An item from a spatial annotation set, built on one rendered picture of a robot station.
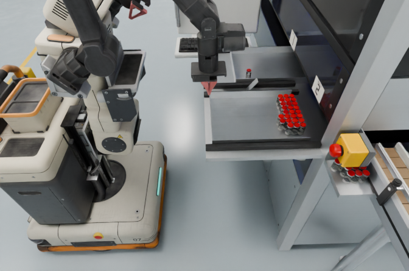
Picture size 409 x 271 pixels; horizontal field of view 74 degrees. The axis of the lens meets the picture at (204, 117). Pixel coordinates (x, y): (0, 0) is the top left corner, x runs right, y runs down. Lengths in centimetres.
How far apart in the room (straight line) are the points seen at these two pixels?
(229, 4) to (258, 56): 42
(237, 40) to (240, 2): 96
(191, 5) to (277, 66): 77
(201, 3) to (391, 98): 56
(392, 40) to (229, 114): 59
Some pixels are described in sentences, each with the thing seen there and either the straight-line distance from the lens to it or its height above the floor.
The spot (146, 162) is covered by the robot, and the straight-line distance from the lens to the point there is 170.
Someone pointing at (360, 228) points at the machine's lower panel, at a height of 29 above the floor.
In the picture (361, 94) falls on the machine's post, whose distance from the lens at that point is 82.
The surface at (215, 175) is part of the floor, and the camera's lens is 194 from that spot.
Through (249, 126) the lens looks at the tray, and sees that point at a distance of 103.
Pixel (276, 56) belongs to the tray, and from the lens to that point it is 142.
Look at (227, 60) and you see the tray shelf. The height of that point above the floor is 88.
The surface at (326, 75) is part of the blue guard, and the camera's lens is 98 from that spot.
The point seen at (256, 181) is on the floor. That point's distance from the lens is 194.
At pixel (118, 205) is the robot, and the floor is 28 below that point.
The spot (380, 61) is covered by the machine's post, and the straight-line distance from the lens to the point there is 77.
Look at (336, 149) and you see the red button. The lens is 86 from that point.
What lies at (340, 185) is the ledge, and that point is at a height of 88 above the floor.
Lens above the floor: 163
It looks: 45 degrees down
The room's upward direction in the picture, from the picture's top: 1 degrees counter-clockwise
